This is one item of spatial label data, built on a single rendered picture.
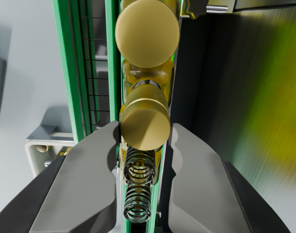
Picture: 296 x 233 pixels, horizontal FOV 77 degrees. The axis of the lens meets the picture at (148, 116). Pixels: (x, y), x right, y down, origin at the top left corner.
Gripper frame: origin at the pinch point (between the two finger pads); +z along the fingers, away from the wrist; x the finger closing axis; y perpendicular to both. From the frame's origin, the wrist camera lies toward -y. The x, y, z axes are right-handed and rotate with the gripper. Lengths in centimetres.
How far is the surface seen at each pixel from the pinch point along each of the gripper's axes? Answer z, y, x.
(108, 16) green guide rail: 18.8, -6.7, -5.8
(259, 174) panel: 2.8, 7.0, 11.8
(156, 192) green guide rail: 18.9, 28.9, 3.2
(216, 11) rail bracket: 19.2, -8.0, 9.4
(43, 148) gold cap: 36, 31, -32
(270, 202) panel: 0.3, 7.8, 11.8
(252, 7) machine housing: 20.6, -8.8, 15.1
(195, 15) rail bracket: 14.2, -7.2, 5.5
